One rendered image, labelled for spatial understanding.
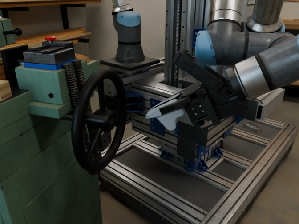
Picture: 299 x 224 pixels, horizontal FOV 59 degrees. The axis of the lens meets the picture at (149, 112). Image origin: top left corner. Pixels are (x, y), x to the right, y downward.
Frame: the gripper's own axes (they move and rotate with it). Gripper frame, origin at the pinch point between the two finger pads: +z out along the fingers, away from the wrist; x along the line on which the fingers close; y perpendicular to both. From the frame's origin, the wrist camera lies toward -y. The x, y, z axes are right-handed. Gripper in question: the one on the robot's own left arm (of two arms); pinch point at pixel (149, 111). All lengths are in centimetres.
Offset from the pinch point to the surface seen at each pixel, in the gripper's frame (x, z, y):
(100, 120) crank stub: -2.8, 10.4, -3.5
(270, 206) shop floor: 83, -1, 100
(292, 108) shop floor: 242, -41, 117
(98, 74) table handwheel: 5.8, 9.8, -12.7
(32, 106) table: 1.1, 28.9, -14.1
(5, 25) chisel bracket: 10.5, 30.0, -36.9
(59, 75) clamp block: 2.9, 17.7, -17.1
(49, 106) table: 1.5, 24.6, -12.0
